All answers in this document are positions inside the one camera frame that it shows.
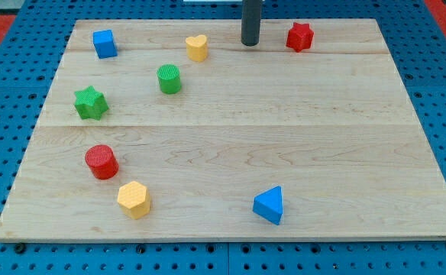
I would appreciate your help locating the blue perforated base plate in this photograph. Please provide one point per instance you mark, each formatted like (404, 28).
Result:
(415, 32)

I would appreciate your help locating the green cylinder block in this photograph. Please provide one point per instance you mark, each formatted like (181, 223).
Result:
(169, 79)

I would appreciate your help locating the red star block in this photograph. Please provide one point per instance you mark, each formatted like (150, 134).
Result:
(300, 37)

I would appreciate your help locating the light wooden board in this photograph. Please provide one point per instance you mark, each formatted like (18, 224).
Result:
(332, 125)

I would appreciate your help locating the red cylinder block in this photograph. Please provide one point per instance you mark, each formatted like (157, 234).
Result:
(102, 162)

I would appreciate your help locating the blue triangle block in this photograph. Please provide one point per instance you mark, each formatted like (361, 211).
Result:
(269, 205)

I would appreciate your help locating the blue cube block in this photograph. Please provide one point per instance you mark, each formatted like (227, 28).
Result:
(104, 44)

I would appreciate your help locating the green star block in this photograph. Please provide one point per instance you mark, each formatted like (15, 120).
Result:
(90, 104)

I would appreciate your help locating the yellow heart block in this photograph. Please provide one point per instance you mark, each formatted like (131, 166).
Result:
(197, 48)

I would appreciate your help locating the yellow hexagon block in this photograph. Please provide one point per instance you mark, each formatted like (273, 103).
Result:
(134, 199)

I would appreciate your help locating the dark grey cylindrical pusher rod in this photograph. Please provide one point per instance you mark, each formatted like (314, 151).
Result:
(250, 22)

